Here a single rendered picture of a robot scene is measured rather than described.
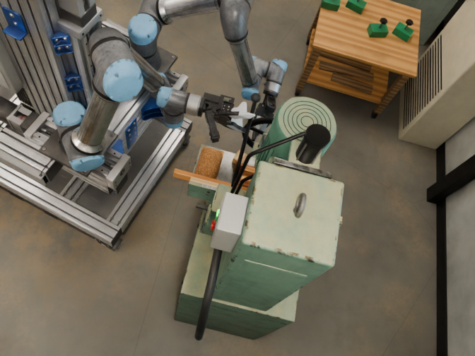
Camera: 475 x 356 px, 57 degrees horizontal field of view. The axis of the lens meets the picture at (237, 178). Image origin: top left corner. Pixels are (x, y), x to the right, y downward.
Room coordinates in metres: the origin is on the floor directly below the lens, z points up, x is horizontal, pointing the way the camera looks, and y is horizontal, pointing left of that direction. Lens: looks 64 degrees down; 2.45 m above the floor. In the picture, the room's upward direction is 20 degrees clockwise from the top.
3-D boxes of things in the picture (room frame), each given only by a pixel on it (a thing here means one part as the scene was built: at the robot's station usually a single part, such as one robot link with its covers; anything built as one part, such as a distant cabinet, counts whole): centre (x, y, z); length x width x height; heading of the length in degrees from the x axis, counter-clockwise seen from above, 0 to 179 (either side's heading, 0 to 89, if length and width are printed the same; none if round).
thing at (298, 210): (0.44, -0.16, 1.55); 0.06 x 0.02 x 0.07; 6
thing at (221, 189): (0.49, 0.00, 1.22); 0.09 x 0.08 x 0.15; 6
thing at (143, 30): (1.21, 0.59, 0.98); 0.13 x 0.12 x 0.14; 5
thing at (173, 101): (0.86, 0.31, 1.12); 0.11 x 0.08 x 0.09; 96
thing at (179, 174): (0.71, -0.03, 0.92); 0.54 x 0.02 x 0.04; 96
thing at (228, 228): (0.39, -0.02, 1.40); 0.10 x 0.06 x 0.16; 6
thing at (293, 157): (0.58, -0.14, 1.53); 0.08 x 0.08 x 0.17; 6
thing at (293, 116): (0.72, -0.13, 1.32); 0.18 x 0.18 x 0.31
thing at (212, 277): (0.30, -0.03, 1.12); 0.33 x 0.05 x 0.36; 6
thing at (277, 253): (0.43, -0.16, 1.16); 0.22 x 0.22 x 0.72; 6
